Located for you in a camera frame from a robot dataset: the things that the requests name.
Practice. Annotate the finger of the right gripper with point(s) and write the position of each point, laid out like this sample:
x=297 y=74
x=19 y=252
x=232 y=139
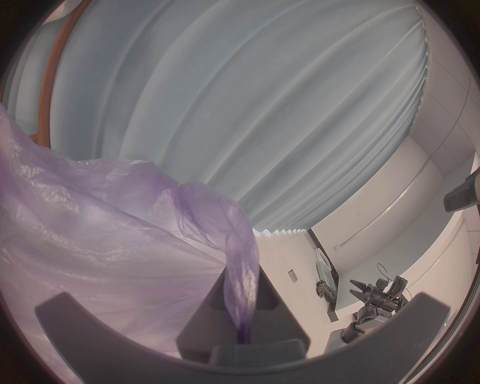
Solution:
x=362 y=296
x=360 y=286

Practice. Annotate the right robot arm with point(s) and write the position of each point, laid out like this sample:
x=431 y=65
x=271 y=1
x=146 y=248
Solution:
x=369 y=322

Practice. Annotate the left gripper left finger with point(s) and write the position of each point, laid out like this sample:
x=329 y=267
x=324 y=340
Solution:
x=204 y=322

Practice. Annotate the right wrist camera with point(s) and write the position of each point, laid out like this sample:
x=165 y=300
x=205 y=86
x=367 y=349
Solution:
x=399 y=287

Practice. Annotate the purple plastic bag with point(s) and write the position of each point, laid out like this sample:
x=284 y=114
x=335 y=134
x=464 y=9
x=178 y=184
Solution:
x=93 y=225

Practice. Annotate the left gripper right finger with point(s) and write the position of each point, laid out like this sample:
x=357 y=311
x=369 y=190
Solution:
x=281 y=318

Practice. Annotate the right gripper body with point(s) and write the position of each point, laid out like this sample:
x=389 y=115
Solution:
x=379 y=297

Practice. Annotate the cream cushioned wooden chair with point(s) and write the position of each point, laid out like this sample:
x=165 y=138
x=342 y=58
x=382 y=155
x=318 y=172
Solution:
x=45 y=97

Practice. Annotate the pale blue curtain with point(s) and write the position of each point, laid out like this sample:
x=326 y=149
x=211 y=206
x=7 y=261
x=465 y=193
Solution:
x=225 y=93

